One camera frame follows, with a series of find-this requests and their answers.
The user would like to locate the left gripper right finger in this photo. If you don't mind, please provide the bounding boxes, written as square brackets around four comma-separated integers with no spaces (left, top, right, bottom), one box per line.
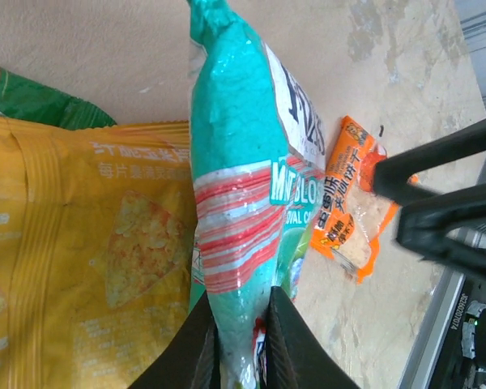
[262,284,362,389]

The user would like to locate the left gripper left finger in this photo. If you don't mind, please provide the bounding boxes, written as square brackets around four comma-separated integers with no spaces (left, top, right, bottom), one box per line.
[127,289,224,389]

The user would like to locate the orange cracker packet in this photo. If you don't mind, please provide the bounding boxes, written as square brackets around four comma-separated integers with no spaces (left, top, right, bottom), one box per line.
[310,115,420,284]

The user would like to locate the yellow tortilla chip bag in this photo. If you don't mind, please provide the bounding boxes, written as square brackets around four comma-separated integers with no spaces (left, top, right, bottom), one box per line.
[0,113,206,389]

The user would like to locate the teal mint candy bag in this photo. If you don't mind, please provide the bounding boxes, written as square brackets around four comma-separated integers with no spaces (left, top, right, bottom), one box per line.
[185,0,329,389]

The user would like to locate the green snack bag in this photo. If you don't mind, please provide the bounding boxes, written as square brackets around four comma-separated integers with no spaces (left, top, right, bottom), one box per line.
[0,59,118,130]

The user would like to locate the aluminium rail frame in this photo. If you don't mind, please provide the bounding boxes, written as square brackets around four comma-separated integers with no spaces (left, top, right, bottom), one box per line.
[396,145,486,389]

